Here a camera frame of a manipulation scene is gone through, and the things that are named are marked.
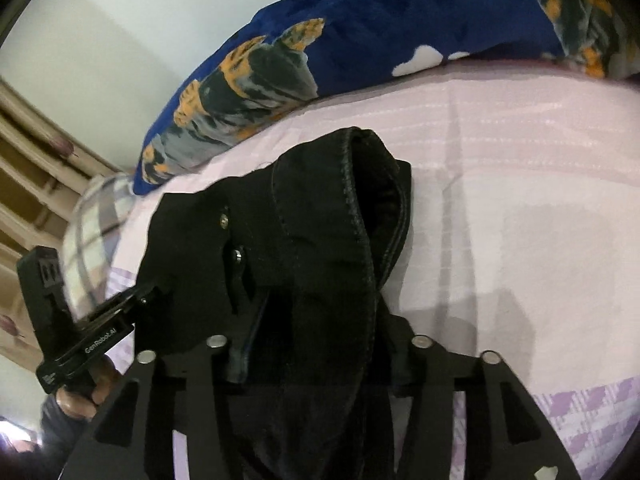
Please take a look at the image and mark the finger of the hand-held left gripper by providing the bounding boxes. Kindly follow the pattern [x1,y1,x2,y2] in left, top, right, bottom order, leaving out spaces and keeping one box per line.
[75,280,171,332]

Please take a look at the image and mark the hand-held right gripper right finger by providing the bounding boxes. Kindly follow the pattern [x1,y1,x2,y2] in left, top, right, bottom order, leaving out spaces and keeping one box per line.
[384,314,582,480]

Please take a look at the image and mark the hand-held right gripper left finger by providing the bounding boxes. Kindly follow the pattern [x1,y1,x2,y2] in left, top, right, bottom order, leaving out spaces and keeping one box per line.
[60,291,272,480]

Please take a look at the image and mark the black pants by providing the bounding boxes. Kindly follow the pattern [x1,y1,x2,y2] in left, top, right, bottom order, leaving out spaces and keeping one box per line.
[137,126,413,480]

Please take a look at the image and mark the person's left forearm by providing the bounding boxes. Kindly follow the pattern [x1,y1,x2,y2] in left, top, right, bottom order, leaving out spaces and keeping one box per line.
[39,394,97,466]

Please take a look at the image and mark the person's left hand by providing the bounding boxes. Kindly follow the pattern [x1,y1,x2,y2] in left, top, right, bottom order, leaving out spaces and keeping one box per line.
[54,352,122,420]

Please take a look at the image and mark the plaid pillow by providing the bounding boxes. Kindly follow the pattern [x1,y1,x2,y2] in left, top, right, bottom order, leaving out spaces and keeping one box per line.
[62,172,140,320]

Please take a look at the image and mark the beige wooden cabinet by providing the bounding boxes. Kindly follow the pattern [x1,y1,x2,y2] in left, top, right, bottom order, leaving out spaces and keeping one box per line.
[0,77,125,391]

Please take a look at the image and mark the pink purple checked bedsheet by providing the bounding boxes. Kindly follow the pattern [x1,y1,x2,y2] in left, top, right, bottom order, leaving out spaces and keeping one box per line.
[107,57,640,480]

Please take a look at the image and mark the blue patterned pillow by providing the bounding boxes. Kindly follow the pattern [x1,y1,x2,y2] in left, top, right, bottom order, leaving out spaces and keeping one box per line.
[132,0,633,198]

